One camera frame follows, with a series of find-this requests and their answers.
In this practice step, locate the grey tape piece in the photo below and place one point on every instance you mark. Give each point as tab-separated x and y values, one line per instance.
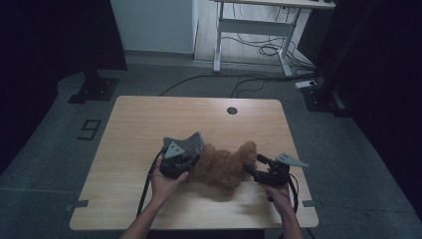
77	205
312	203

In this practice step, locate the white power strip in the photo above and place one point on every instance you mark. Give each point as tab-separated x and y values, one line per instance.
306	84

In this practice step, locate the person's left hand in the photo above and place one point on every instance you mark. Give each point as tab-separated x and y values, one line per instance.
166	189

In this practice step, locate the white cabinet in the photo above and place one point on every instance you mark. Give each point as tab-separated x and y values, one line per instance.
152	23

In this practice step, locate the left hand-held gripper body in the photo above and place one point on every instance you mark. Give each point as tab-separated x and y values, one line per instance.
175	164

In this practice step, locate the black floor tape mark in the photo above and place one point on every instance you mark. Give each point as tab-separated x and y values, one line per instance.
89	129

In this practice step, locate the person's right hand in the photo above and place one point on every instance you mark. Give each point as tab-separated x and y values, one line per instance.
278	197

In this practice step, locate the brown teddy bear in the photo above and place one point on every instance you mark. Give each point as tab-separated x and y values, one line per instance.
222	167

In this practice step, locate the dark curtain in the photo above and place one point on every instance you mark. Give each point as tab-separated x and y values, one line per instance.
381	66
49	49

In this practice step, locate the white desk frame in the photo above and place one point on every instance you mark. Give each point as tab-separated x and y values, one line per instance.
252	26

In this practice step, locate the dark round table grommet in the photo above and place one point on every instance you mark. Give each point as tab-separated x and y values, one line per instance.
232	110

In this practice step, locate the black stand base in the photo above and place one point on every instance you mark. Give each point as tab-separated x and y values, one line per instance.
94	89
323	99

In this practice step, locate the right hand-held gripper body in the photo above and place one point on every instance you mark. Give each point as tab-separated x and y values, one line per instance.
275	174

